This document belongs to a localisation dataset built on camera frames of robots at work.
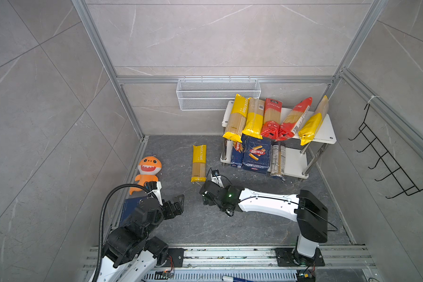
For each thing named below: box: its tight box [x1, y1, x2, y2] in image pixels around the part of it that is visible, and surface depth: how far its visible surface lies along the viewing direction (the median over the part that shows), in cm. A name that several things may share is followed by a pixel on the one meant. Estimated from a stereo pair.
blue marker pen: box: [222, 275, 255, 282], surface depth 69 cm
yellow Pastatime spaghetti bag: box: [222, 94, 250, 143], surface depth 78 cm
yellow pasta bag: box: [298, 95, 329, 146], surface depth 73 cm
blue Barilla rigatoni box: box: [241, 133, 273, 174], surface depth 95 cm
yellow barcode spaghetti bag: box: [242, 97, 265, 140], surface depth 78 cm
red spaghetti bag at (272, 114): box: [260, 97, 282, 140], surface depth 78 cm
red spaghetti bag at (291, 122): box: [275, 96, 313, 142], surface depth 76 cm
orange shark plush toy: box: [129, 155, 163, 196], surface depth 97 cm
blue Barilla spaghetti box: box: [230, 141, 244, 169], surface depth 100 cm
